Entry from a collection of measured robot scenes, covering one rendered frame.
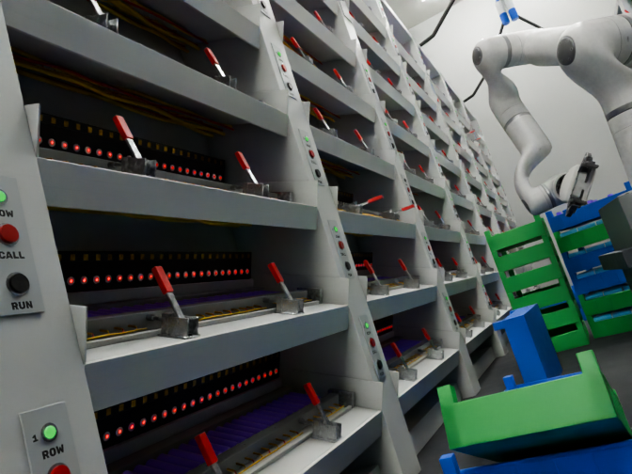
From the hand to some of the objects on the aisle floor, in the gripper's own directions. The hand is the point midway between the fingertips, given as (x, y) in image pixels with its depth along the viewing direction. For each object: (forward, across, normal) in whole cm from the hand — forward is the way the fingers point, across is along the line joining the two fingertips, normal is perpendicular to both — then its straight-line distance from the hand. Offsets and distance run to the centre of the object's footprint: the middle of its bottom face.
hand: (585, 183), depth 133 cm
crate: (+77, -48, -7) cm, 91 cm away
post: (+43, -71, -29) cm, 88 cm away
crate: (-8, -53, +8) cm, 54 cm away
